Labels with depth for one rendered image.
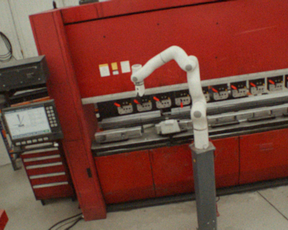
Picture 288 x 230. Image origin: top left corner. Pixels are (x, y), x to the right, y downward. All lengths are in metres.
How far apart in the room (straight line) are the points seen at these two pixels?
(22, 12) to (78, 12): 4.23
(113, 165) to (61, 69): 1.18
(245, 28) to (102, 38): 1.38
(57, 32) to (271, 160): 2.62
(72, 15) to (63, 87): 0.68
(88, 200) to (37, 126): 1.16
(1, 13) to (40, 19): 4.34
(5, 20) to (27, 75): 4.60
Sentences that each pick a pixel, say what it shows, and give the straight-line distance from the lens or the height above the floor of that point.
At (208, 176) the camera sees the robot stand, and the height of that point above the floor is 0.73.
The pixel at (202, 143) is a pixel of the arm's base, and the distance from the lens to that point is 2.68.
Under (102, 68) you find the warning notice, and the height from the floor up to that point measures 1.68.
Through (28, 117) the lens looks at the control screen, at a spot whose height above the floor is 1.49.
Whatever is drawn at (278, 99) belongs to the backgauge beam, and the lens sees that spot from 3.85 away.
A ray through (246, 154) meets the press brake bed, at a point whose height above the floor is 0.52.
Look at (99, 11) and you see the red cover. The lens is 2.98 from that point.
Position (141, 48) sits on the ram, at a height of 1.82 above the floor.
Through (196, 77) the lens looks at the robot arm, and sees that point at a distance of 2.48.
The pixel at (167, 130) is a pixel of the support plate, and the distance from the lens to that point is 3.10.
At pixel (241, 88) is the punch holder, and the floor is 1.25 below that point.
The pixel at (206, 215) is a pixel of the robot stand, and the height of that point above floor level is 0.30.
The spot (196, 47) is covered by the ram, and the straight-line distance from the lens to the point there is 3.09.
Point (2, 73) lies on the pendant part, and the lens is 2.72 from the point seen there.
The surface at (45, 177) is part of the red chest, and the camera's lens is 3.92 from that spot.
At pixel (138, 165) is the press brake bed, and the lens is 3.38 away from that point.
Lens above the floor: 2.37
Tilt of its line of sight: 23 degrees down
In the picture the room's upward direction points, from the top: 9 degrees counter-clockwise
